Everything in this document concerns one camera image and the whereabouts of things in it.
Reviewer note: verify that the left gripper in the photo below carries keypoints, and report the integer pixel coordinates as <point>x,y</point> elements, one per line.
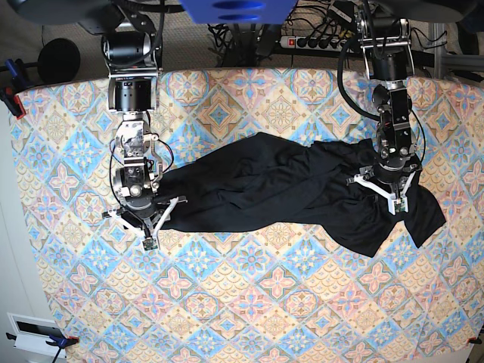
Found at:
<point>390,183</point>

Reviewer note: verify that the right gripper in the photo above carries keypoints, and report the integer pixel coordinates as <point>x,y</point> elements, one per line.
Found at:
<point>145,216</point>

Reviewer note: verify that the black t-shirt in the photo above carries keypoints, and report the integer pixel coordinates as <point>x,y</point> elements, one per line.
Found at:
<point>263,179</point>

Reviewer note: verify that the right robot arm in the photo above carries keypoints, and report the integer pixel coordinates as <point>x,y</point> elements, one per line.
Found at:
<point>131,44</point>

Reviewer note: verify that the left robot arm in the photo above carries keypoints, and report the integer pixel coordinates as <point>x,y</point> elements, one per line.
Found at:
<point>385,44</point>

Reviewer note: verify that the blue clamp bottom left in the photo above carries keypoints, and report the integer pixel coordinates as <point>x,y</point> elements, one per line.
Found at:
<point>56,342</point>

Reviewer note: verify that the blue clamp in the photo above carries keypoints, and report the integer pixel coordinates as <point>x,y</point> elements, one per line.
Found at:
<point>17,68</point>
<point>56,342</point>

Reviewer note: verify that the patterned tablecloth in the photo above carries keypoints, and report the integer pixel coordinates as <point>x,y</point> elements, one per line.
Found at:
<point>285,293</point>

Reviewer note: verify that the white floor outlet box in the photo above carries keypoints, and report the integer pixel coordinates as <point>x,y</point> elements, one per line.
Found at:
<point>22,324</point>

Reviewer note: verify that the white power strip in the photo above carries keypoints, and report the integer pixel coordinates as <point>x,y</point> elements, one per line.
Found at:
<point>312,44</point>

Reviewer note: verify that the black round stool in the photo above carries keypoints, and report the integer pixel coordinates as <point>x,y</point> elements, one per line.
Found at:
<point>58,61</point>

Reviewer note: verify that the orange clamp bottom right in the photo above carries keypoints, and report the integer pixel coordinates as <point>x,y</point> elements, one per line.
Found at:
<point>475,341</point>

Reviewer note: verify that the blue clamp top left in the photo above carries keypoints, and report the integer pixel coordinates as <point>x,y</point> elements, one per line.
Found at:
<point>17,68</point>

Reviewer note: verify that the aluminium frame post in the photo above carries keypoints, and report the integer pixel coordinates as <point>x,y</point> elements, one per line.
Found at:
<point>469,67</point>

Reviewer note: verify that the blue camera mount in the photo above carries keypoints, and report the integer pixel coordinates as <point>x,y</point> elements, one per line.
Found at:
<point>238,11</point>

